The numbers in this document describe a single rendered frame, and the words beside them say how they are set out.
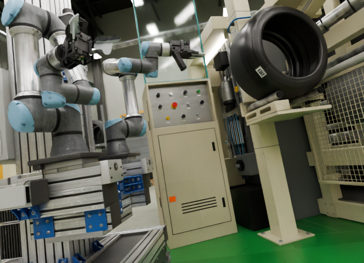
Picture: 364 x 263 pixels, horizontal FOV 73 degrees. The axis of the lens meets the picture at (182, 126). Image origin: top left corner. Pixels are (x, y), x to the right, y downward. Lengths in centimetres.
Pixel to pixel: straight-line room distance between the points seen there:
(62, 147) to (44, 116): 14
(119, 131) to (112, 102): 1037
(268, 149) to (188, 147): 60
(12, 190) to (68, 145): 24
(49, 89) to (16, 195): 39
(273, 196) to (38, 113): 147
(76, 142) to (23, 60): 37
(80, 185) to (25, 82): 44
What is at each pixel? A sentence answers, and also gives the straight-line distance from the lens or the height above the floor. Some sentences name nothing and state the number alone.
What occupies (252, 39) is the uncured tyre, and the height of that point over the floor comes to 123.
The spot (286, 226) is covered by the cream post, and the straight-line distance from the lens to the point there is 191.
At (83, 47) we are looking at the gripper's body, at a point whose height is 103.
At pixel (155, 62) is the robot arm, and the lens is 140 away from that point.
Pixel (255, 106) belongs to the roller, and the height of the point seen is 89.
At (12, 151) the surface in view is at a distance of 149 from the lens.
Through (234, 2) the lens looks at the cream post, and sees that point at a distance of 212.
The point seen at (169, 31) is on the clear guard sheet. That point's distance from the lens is 227.
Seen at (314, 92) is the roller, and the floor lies 89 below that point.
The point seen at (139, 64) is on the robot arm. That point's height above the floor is 115.
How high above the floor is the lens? 63
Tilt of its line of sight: 8 degrees up
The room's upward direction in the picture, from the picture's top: 9 degrees counter-clockwise
